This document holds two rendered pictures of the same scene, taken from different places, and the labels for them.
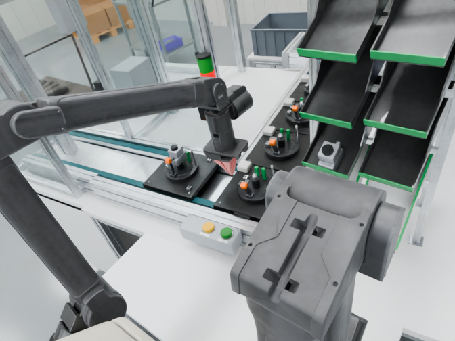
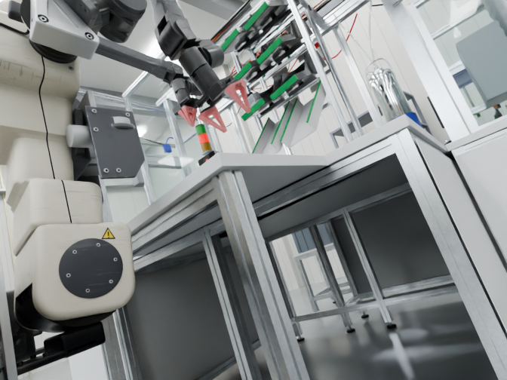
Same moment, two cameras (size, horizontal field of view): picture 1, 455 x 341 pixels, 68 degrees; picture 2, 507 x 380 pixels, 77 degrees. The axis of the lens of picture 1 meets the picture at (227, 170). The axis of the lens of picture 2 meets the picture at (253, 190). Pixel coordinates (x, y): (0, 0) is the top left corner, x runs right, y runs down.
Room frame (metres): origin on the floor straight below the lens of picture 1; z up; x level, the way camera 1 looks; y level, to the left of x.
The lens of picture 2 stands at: (-0.48, -0.12, 0.64)
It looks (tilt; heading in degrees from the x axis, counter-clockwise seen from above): 13 degrees up; 358
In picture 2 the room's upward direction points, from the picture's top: 19 degrees counter-clockwise
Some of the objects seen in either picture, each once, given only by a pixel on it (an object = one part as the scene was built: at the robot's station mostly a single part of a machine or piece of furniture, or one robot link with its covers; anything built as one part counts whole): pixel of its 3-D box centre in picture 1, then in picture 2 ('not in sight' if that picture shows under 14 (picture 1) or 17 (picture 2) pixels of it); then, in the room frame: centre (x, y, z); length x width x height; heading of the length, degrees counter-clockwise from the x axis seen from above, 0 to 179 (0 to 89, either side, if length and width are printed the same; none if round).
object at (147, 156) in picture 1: (196, 179); not in sight; (1.08, 0.13, 0.91); 0.84 x 0.28 x 0.10; 53
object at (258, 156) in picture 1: (281, 141); not in sight; (1.08, -0.24, 1.01); 0.24 x 0.24 x 0.13; 53
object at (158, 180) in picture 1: (183, 172); not in sight; (1.09, 0.18, 0.96); 0.24 x 0.24 x 0.02; 53
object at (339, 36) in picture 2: not in sight; (361, 83); (1.49, -1.10, 1.56); 0.04 x 0.04 x 1.39; 53
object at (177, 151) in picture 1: (177, 151); not in sight; (1.10, 0.17, 1.06); 0.08 x 0.04 x 0.07; 142
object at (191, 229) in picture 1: (210, 233); not in sight; (0.76, 0.11, 0.93); 0.21 x 0.07 x 0.06; 53
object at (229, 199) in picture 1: (255, 180); not in sight; (0.88, -0.09, 1.01); 0.24 x 0.24 x 0.13; 53
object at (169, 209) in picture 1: (177, 210); not in sight; (0.93, 0.22, 0.91); 0.89 x 0.06 x 0.11; 53
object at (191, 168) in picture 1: (181, 169); not in sight; (1.09, 0.18, 0.98); 0.14 x 0.14 x 0.02
